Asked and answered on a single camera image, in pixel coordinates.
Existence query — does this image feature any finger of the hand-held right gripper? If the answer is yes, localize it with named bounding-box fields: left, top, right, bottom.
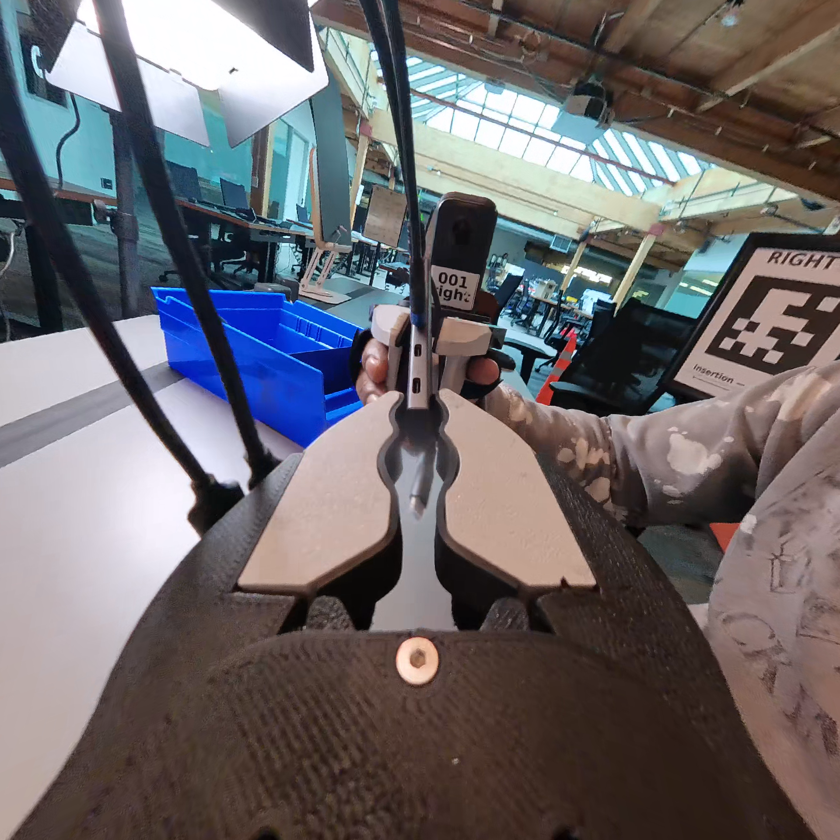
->
left=435, top=320, right=494, bottom=396
left=370, top=304, right=412, bottom=396

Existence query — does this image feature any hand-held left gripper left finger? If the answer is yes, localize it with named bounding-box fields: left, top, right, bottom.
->
left=236, top=390, right=404, bottom=595

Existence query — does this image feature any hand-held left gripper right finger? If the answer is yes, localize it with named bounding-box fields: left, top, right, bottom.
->
left=433, top=389, right=598, bottom=592

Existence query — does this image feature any grey usb hub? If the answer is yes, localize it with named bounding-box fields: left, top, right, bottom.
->
left=402, top=322, right=439, bottom=413

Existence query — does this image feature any black cable with blue plug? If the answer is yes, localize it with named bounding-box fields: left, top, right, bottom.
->
left=387, top=0, right=426, bottom=329

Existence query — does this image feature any blue plastic bin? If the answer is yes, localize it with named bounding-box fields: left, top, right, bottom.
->
left=151, top=286, right=368, bottom=448

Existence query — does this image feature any black cable with orange plug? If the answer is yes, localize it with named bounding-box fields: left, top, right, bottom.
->
left=357, top=0, right=416, bottom=217

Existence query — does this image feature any person's right forearm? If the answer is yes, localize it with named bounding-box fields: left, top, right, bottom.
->
left=489, top=360, right=840, bottom=532

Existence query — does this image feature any person's right hand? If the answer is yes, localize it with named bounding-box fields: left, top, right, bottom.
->
left=358, top=336, right=505, bottom=405

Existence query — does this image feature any orange traffic cone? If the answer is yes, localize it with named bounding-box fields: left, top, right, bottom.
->
left=535, top=327, right=578, bottom=404

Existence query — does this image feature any black wood-edged panel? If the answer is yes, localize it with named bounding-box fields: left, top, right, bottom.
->
left=298, top=82, right=361, bottom=306

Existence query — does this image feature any black office chair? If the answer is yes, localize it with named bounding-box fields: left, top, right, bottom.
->
left=551, top=298, right=697, bottom=414

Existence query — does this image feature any ceiling projector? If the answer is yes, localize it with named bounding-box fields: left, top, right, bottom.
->
left=564, top=79, right=614, bottom=126

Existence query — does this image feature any large framed marker sign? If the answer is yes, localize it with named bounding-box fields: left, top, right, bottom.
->
left=658, top=231, right=840, bottom=401

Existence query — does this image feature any person's grey splattered sweatshirt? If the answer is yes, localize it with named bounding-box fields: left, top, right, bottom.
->
left=705, top=420, right=840, bottom=840

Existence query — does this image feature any studio light panel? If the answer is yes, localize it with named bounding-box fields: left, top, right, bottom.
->
left=46, top=0, right=330, bottom=316

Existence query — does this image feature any black braided cable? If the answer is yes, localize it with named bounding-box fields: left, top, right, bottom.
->
left=0, top=0, right=242, bottom=536
left=92, top=0, right=282, bottom=490

